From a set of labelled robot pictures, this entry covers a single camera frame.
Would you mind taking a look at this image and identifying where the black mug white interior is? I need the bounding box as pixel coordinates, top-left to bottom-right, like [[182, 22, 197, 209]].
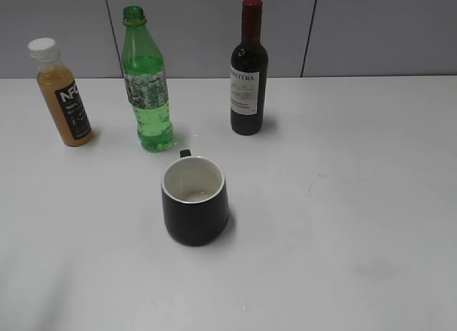
[[161, 149, 230, 246]]

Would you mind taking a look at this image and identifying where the green sprite bottle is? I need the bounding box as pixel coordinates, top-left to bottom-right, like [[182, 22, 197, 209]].
[[121, 6, 174, 153]]

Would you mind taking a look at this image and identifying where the red wine bottle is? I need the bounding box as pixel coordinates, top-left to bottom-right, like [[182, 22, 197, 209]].
[[230, 0, 268, 136]]

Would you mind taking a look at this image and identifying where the orange juice bottle white cap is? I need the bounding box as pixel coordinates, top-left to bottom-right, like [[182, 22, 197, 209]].
[[28, 38, 93, 147]]

